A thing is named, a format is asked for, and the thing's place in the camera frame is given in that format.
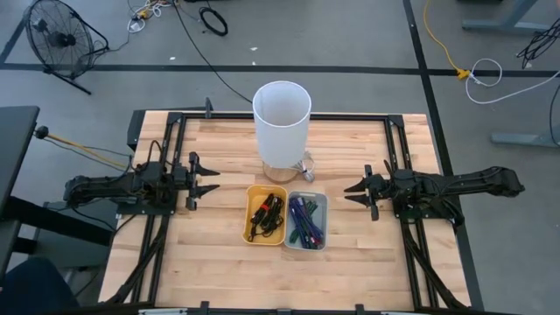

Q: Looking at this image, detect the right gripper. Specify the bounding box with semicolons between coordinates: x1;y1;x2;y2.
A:
344;164;395;222

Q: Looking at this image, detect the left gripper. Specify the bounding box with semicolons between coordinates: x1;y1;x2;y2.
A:
186;151;221;212

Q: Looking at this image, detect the green braided cable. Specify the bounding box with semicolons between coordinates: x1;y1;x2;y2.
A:
290;199;320;245

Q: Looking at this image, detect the purple braided cable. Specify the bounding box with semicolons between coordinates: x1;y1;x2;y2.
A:
287;196;326;249

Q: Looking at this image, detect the dark cable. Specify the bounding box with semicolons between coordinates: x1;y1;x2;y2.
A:
252;192;285;227

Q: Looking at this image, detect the thick black cable with strap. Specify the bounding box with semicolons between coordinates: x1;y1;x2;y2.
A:
247;212;284;244

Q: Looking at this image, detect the white plastic bin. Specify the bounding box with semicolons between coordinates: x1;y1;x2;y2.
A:
283;190;329;252

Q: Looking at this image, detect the round wooden lamp base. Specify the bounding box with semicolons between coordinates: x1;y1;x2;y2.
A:
262;160;303;185

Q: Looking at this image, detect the white cylindrical lamp shade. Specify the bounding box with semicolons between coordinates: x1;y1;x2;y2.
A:
252;80;312;170

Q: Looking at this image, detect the yellow plastic bin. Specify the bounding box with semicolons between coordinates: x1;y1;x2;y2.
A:
241;184;289;247

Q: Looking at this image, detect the grey desk foot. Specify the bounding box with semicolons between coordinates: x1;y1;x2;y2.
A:
489;130;560;150
461;0;560;35

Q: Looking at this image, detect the black desk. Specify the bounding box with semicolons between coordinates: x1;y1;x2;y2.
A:
0;104;115;272

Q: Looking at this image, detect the person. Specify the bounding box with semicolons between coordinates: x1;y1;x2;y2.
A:
0;257;81;315

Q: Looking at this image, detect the black floor fan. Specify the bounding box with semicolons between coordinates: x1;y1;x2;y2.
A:
24;0;110;96

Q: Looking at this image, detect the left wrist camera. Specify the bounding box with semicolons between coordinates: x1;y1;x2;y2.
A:
171;162;190;187

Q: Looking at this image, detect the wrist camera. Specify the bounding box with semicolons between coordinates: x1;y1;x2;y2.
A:
171;162;190;187
392;169;416;189

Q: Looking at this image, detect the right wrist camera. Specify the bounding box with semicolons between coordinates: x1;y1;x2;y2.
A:
392;169;416;189

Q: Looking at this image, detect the white lamp cord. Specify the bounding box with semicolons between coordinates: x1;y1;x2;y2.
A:
296;150;317;184

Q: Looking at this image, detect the black aluminium table frame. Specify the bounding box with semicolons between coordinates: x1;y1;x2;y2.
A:
99;111;472;315

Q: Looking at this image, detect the long black floor cable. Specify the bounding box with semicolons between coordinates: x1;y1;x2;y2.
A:
173;0;254;105

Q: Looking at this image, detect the yellow cable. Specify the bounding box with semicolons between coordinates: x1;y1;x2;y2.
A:
45;133;132;172

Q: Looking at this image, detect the black coiled cable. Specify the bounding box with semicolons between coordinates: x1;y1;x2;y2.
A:
199;6;229;38

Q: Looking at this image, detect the yellow extension cord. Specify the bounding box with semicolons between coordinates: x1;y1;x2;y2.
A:
422;0;473;81

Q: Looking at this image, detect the white floor cable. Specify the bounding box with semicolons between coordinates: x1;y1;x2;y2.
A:
464;58;560;105

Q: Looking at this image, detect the white cable cluster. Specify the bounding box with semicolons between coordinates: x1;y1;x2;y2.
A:
126;0;176;34

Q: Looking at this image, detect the black cable bundle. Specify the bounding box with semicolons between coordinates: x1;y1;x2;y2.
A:
515;19;560;70

